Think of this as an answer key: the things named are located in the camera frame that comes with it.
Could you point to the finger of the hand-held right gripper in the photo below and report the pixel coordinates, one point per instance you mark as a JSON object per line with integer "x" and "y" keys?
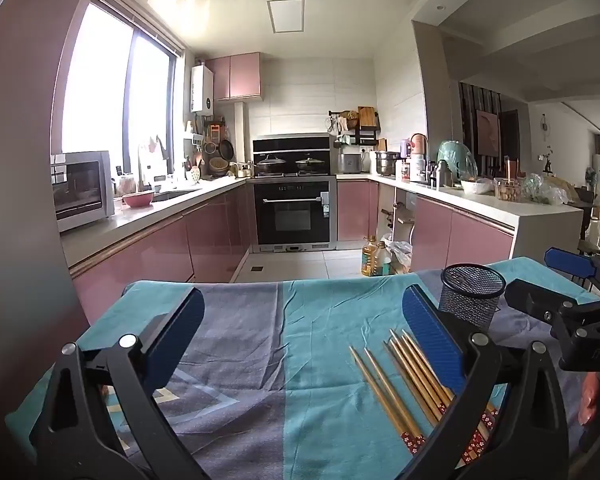
{"x": 570, "y": 264}
{"x": 530, "y": 299}

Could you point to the clear cookie container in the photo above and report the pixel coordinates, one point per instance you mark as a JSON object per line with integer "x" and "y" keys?
{"x": 509, "y": 190}

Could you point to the yellow cooking oil bottle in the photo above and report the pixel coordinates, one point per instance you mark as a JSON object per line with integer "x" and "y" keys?
{"x": 369, "y": 258}

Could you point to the black built-in oven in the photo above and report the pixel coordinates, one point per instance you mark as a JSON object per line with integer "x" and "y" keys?
{"x": 292, "y": 215}

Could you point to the pink kitchen base cabinets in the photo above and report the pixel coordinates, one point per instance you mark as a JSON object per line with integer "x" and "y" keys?
{"x": 480, "y": 235}
{"x": 205, "y": 230}

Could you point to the woven basket bowl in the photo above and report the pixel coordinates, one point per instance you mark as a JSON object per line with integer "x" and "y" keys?
{"x": 218, "y": 165}

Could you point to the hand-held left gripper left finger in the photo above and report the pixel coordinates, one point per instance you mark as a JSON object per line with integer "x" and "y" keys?
{"x": 180, "y": 330}

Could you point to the black range hood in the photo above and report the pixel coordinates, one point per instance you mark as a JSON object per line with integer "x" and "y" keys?
{"x": 290, "y": 146}

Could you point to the white vent pipe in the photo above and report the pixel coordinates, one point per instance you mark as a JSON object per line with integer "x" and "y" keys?
{"x": 239, "y": 130}

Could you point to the black wok with lid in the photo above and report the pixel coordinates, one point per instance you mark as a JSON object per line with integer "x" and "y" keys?
{"x": 271, "y": 163}
{"x": 310, "y": 163}

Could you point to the clear plastic bags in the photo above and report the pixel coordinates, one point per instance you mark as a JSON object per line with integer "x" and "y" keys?
{"x": 545, "y": 189}

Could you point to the large kitchen window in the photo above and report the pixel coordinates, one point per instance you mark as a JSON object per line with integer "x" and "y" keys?
{"x": 110, "y": 90}

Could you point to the striped dark wall panel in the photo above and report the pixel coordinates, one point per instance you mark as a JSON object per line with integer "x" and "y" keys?
{"x": 469, "y": 110}

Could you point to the pink wall cabinet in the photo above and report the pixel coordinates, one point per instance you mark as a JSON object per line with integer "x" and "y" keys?
{"x": 237, "y": 76}

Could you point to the white red label bottle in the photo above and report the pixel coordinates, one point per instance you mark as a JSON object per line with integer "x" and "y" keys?
{"x": 405, "y": 170}

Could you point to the person's right hand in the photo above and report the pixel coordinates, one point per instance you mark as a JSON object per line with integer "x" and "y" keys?
{"x": 594, "y": 400}

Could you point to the white countertop oven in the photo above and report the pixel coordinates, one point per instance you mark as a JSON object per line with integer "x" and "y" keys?
{"x": 77, "y": 187}

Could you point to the white wall water heater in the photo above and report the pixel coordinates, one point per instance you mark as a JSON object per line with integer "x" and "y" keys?
{"x": 202, "y": 89}

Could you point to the square ceiling light panel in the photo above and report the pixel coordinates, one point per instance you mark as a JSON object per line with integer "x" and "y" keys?
{"x": 285, "y": 16}

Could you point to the black frying pan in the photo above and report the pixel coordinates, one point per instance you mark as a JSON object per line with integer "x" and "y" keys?
{"x": 226, "y": 149}

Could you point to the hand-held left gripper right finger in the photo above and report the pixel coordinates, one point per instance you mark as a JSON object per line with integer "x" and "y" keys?
{"x": 430, "y": 330}

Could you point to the white plastic jug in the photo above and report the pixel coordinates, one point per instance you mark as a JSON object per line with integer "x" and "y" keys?
{"x": 418, "y": 167}

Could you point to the black mesh utensil holder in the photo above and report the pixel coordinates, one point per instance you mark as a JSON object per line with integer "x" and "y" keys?
{"x": 472, "y": 292}

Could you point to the steel thermos flask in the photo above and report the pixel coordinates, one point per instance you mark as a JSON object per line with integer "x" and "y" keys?
{"x": 442, "y": 174}

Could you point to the copper tumbler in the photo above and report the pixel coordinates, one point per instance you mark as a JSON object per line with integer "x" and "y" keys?
{"x": 511, "y": 166}

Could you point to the grey refrigerator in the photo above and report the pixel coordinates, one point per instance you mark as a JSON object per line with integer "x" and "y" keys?
{"x": 15, "y": 185}

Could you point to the pink bowl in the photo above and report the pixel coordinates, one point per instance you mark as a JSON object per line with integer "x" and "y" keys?
{"x": 138, "y": 199}

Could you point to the teal grey printed tablecloth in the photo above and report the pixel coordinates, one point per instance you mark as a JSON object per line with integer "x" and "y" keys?
{"x": 290, "y": 360}

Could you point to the black wall rack with boards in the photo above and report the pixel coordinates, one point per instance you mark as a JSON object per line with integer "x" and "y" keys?
{"x": 361, "y": 127}

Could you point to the framed wall picture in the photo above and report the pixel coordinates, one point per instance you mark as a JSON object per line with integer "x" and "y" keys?
{"x": 487, "y": 132}

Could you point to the stainless steel stock pot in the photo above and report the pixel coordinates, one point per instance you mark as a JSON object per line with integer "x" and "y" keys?
{"x": 387, "y": 163}

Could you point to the white bowl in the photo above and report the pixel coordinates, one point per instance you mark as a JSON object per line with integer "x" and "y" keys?
{"x": 476, "y": 186}

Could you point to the bunch of wooden chopsticks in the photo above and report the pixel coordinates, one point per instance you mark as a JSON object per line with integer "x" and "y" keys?
{"x": 417, "y": 375}

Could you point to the white plastic bag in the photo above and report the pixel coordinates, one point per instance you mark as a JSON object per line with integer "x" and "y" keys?
{"x": 401, "y": 255}

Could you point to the pink electric kettle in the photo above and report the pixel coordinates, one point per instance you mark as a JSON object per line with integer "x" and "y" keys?
{"x": 419, "y": 145}

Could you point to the mint green appliance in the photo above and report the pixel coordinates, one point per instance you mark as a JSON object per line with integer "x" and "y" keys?
{"x": 455, "y": 160}

